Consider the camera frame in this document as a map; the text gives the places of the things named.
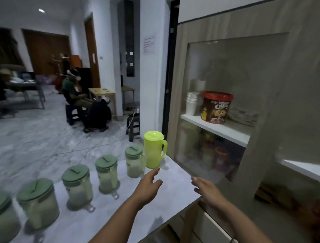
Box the brown cereal tub red lid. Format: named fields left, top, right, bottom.
left=201, top=91, right=234, bottom=124

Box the stack of white paper cups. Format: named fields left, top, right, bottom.
left=185, top=91, right=200, bottom=116

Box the narrow brown wooden door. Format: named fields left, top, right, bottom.
left=84, top=12, right=101, bottom=88

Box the person's right hand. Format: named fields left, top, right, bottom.
left=191, top=176, right=226, bottom=209

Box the yellow-green plastic pitcher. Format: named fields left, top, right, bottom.
left=143, top=131, right=168, bottom=169

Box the small wooden table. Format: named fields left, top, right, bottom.
left=88, top=87, right=118, bottom=120

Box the black backpack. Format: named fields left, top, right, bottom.
left=83, top=98, right=112, bottom=133

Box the black plastic stool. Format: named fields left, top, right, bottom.
left=126, top=113, right=141, bottom=142

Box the white drawer front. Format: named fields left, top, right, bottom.
left=192, top=205, right=239, bottom=243

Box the white cabinet shelf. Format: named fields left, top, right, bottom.
left=180, top=114, right=320, bottom=182

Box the white paper note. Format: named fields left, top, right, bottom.
left=143, top=36, right=156, bottom=53

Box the red lid jar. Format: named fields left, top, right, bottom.
left=213, top=146, right=232, bottom=173

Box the wooden cabinet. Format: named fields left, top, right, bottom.
left=166, top=0, right=320, bottom=243

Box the black door frame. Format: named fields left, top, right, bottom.
left=162, top=0, right=180, bottom=140

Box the grey desk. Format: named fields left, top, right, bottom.
left=4, top=79, right=46, bottom=110

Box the clear plastic food package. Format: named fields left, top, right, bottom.
left=228, top=106, right=260, bottom=127

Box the glass cabinet door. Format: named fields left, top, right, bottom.
left=172, top=32, right=290, bottom=198

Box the wide brown wooden door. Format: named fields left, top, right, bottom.
left=21, top=28, right=72, bottom=76

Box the person's right forearm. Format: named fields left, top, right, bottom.
left=212, top=199, right=273, bottom=243

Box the person's left hand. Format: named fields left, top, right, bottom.
left=131, top=168, right=163, bottom=209

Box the green lid clear jar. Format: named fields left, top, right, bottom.
left=95, top=154, right=121, bottom=200
left=16, top=178, right=61, bottom=231
left=0, top=191, right=22, bottom=243
left=61, top=164, right=96, bottom=213
left=125, top=145, right=146, bottom=179

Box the dark stool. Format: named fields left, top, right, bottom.
left=65, top=104, right=83, bottom=126

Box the person's left forearm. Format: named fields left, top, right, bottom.
left=89, top=198, right=143, bottom=243

